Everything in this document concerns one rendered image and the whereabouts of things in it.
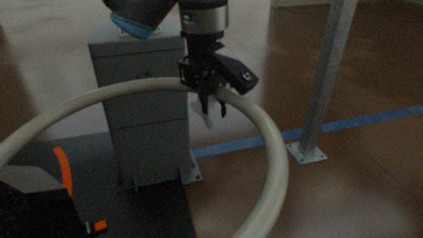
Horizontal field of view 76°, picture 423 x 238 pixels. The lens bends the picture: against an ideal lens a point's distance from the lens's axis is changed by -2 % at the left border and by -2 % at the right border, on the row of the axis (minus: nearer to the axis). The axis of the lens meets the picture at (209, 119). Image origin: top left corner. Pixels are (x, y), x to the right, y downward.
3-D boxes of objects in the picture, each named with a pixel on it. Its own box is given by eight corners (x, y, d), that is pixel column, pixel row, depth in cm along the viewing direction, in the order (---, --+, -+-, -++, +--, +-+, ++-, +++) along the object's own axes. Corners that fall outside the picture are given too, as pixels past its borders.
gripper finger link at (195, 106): (194, 121, 65) (195, 84, 60) (215, 129, 61) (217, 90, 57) (186, 125, 62) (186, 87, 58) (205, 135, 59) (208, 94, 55)
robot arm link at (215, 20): (238, 0, 50) (204, 13, 44) (238, 27, 52) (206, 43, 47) (200, -3, 55) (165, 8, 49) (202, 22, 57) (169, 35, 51)
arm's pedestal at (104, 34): (114, 143, 189) (82, 17, 141) (184, 131, 201) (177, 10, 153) (115, 199, 150) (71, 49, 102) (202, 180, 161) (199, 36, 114)
